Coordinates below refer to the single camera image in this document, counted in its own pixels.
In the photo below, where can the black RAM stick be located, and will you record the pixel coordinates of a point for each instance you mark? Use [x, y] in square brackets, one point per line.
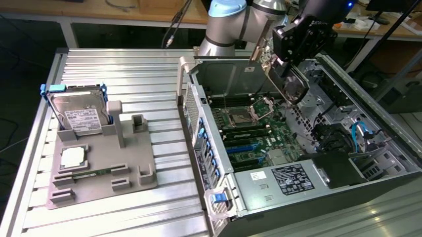
[247, 133]

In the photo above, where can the blue disk caddy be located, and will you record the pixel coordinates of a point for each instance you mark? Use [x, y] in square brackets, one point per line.
[56, 88]

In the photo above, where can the black expansion slot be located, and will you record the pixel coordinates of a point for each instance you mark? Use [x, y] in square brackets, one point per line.
[246, 163]

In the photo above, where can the silver hard disk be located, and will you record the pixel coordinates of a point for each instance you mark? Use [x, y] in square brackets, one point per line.
[79, 116]

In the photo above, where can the green motherboard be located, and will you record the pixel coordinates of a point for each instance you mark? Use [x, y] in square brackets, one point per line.
[279, 133]

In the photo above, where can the small orange item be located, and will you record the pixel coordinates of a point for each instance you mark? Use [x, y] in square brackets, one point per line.
[338, 25]

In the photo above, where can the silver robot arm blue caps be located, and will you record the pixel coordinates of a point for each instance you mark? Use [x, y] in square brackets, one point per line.
[225, 32]

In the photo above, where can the metal socket cover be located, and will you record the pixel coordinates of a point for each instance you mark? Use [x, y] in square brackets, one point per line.
[254, 111]

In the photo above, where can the thin metal locking lever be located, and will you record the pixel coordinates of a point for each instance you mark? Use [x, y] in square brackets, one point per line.
[226, 103]

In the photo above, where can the silver CPU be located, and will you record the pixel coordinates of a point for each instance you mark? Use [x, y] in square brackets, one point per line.
[74, 158]

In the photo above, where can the black monitor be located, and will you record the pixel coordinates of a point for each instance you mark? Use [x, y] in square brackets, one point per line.
[389, 5]

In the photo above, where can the metal drive cage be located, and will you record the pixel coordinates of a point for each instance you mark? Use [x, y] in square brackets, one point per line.
[318, 109]

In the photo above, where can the CPU socket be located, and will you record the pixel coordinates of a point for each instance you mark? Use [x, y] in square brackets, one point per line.
[239, 117]

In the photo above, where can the grey parts rack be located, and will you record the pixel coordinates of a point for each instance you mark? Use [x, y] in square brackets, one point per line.
[106, 153]

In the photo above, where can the graphics card with metal bracket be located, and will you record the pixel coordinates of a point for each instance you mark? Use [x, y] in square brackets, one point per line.
[293, 89]

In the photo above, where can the blue expansion slot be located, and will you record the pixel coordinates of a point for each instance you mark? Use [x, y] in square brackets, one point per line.
[243, 148]

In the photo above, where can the open black PC case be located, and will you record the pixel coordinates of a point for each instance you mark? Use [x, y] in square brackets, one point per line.
[330, 197]

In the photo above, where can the wooden desk with grey frame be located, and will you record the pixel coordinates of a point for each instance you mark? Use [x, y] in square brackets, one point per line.
[82, 10]

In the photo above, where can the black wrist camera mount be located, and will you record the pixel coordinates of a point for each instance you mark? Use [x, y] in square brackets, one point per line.
[285, 43]

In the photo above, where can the white plastic part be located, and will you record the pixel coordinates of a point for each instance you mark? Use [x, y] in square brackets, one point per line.
[361, 23]

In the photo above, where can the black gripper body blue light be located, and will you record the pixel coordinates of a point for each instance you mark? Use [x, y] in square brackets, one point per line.
[325, 11]

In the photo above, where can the wooden desk with clutter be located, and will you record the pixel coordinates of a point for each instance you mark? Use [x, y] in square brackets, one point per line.
[362, 33]

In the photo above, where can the blue case latch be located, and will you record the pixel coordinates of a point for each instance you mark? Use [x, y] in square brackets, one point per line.
[218, 198]

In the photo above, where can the black slanted pole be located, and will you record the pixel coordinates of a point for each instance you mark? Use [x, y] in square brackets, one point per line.
[396, 24]

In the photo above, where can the silver chipset heatsink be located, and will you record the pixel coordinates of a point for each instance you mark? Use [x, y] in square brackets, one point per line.
[279, 157]

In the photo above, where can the green RAM stick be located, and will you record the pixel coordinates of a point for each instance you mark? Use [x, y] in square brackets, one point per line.
[95, 172]

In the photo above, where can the silver power supply with labels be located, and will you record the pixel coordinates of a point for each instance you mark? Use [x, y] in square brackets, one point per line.
[263, 188]

